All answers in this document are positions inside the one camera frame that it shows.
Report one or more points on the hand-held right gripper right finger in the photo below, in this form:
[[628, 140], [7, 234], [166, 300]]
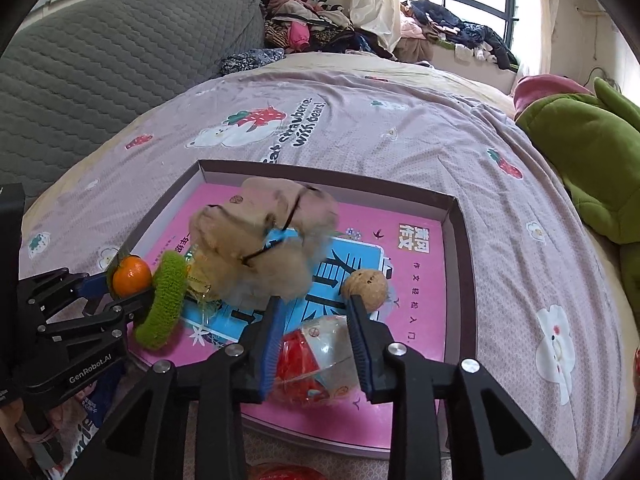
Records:
[[362, 355]]

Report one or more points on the tangerine with green leaf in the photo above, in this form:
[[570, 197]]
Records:
[[131, 276]]

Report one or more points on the yellow snack packet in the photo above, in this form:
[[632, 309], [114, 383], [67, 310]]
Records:
[[200, 287]]

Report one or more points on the green quilt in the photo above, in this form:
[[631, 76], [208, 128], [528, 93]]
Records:
[[590, 150]]

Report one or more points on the dark floral cloth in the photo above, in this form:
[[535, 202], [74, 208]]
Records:
[[250, 60]]

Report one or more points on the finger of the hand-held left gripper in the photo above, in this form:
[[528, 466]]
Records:
[[95, 285], [132, 307]]

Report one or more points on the person's left hand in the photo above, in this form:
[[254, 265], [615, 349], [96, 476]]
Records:
[[12, 425]]

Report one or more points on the cream curtain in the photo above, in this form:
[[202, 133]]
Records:
[[375, 0]]

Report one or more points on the blue snack packet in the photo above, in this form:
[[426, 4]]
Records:
[[92, 410]]

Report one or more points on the pile of clothes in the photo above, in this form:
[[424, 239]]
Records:
[[310, 25]]

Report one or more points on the grey quilted headboard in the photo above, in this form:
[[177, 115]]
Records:
[[100, 60]]

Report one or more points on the pink pillow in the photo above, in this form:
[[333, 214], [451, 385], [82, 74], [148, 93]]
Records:
[[540, 90]]

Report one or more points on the pink printed blanket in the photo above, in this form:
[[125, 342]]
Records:
[[525, 260]]

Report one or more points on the wrapped blue white toy ball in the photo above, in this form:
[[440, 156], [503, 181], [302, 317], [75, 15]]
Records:
[[287, 474]]

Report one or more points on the clothes on windowsill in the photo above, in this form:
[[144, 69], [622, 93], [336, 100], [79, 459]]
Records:
[[465, 30]]

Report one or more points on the dark cardboard box pink bottom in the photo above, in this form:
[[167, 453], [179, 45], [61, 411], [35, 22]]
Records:
[[420, 310]]

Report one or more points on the red white toy ball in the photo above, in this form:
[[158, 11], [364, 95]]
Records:
[[310, 355]]

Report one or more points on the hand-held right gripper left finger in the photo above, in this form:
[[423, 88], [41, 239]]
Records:
[[267, 355]]

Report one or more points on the brown round ball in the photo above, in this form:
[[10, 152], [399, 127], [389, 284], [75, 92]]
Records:
[[370, 287]]

